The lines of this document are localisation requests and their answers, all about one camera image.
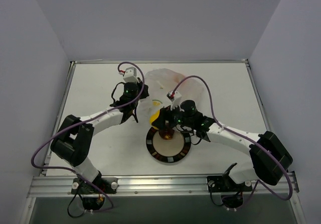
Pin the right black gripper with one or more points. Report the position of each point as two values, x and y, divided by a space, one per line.
165 118

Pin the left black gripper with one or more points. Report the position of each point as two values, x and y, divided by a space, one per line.
141 93

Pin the yellow fake fruit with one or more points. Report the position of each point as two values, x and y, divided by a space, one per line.
154 116

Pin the dark red fake apple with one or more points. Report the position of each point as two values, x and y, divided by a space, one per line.
166 134

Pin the clear printed plastic bag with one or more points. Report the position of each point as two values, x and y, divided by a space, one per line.
159 83

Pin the orange fake fruit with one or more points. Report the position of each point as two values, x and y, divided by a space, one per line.
177 77

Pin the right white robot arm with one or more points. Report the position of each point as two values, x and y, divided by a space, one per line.
269 159

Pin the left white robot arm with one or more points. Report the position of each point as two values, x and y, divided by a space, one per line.
75 133

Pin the black rimmed ceramic plate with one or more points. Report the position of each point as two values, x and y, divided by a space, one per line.
168 151

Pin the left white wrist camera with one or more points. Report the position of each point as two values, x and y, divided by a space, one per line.
129 75

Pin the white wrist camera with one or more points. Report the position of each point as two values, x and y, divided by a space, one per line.
129 75
175 98

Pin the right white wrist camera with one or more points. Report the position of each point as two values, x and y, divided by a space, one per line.
175 98

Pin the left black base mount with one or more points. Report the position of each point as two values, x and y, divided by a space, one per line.
95 196

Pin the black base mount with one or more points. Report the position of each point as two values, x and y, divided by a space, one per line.
95 196
231 194

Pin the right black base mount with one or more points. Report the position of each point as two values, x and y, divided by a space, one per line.
231 194

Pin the aluminium front frame rail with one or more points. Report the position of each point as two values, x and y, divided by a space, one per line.
141 185

